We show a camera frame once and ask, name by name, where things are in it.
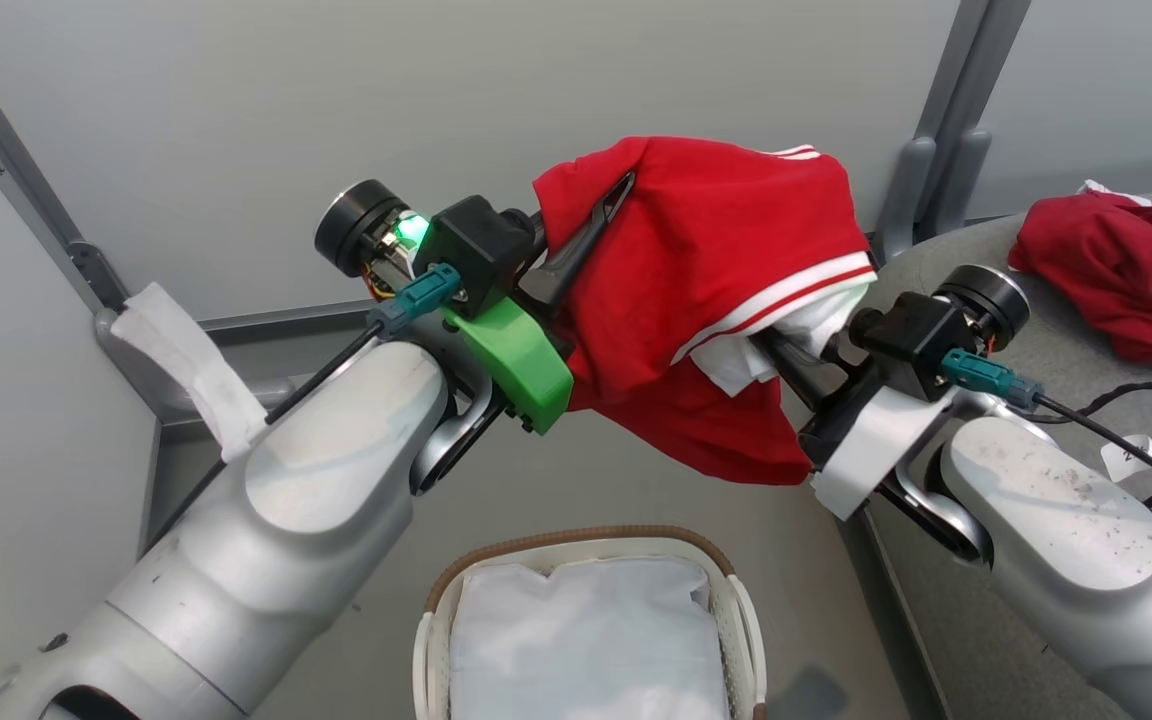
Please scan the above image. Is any short grey partition foot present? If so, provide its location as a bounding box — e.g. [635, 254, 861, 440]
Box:
[934, 124, 995, 237]
[875, 134, 938, 265]

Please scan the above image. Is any left cable with teal connector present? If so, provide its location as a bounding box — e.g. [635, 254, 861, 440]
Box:
[264, 262, 464, 427]

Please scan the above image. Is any right cable with teal connector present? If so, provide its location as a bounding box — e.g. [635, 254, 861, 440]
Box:
[940, 347, 1152, 512]

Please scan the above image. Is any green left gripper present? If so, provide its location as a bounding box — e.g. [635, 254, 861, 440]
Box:
[441, 171, 638, 435]

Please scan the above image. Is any grey fabric sofa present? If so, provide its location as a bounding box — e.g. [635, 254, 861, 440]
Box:
[834, 184, 1152, 720]

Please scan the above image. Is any white laundry basket brown rim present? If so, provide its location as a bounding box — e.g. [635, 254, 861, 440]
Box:
[412, 524, 770, 720]

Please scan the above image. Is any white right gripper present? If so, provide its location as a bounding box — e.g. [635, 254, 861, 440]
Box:
[750, 329, 958, 522]

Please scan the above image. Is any small white cable tag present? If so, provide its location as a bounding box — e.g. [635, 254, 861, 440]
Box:
[1100, 434, 1152, 491]

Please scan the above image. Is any cable with teal connector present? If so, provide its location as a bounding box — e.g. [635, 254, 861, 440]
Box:
[940, 347, 1152, 512]
[264, 262, 464, 427]

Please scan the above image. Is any red shirt with white trim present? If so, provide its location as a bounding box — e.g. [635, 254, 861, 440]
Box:
[1007, 179, 1152, 364]
[532, 134, 880, 487]

